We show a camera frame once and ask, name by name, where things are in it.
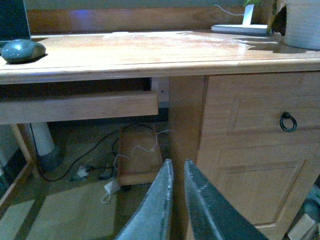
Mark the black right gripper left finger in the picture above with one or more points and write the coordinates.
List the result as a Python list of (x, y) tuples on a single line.
[(152, 219)]

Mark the wooden frame at left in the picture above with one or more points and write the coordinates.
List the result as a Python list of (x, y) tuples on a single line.
[(17, 149)]

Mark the black monitor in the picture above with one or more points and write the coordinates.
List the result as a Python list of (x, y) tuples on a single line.
[(13, 21)]

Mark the wooden rolling stand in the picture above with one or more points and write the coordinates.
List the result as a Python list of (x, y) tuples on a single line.
[(139, 158)]

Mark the wooden desk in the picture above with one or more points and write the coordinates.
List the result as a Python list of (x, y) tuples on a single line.
[(227, 93)]

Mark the white pole with grey base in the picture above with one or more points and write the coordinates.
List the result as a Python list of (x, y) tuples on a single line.
[(50, 154)]

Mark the wooden keyboard tray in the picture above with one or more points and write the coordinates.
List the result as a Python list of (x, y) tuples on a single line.
[(77, 100)]

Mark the white lamp base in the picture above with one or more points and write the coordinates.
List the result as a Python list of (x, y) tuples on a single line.
[(246, 28)]

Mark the grey Logitech computer mouse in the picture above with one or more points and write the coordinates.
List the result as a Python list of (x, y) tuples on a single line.
[(22, 51)]

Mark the black drawer ring pull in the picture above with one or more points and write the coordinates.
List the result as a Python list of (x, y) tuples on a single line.
[(287, 122)]

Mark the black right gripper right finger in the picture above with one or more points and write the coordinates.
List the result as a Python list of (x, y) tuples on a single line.
[(212, 217)]

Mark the white plant pot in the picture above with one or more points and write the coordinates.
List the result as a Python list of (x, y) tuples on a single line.
[(302, 24)]

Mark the white power adapter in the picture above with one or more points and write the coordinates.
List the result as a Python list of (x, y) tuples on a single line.
[(110, 188)]

